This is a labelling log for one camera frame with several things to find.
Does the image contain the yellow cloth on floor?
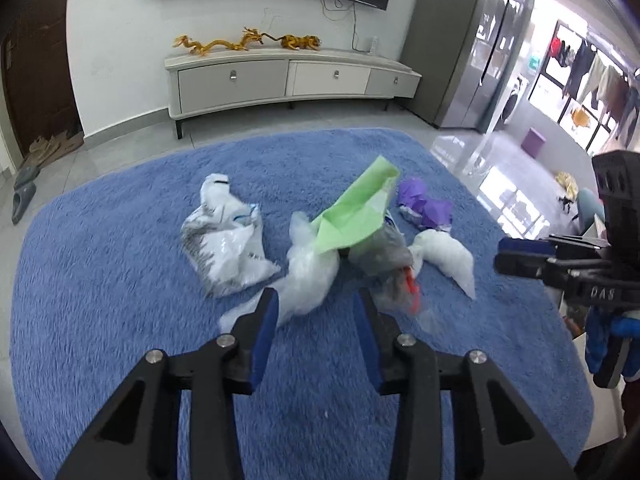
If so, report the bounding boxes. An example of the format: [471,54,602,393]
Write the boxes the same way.
[554,171,579,202]

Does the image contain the green paper bag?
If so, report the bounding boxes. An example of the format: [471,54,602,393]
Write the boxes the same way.
[311,156,400,254]

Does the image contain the white printed plastic bag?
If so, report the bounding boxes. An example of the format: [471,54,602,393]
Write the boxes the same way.
[180,174,280,298]

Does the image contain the golden tiger figurine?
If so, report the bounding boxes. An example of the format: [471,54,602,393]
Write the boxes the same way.
[262,32,321,51]

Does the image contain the white TV cabinet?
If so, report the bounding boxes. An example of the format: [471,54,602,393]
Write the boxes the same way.
[165,48,421,139]

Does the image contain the white power strip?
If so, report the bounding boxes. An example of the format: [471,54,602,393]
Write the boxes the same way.
[368,36,380,56]

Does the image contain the purple wrapper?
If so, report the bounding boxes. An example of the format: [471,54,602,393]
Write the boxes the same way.
[397,177,454,232]

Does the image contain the washing machine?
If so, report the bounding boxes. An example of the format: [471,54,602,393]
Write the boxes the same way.
[496,74,529,131]

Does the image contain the grey refrigerator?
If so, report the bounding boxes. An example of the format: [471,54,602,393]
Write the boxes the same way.
[400,0,525,130]

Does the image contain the right gloved hand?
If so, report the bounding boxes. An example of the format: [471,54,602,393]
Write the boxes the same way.
[585,307,639,389]

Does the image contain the brown entrance door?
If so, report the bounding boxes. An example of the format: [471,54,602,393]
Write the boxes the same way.
[2,0,80,156]

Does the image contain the white plastic wad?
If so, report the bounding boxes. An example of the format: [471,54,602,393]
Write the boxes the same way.
[203,211,340,327]

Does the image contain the clear plastic wrapper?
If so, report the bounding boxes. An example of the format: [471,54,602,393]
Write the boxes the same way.
[338,210,436,333]

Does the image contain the grey slippers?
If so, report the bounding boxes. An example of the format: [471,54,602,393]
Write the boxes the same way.
[11,166,40,226]

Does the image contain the white tissue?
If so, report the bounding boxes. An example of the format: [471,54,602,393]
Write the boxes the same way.
[408,230,476,300]

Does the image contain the golden dragon figurine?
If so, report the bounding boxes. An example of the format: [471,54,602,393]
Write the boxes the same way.
[172,27,262,55]

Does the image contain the purple stool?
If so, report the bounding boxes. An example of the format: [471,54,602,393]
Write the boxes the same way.
[521,128,546,158]

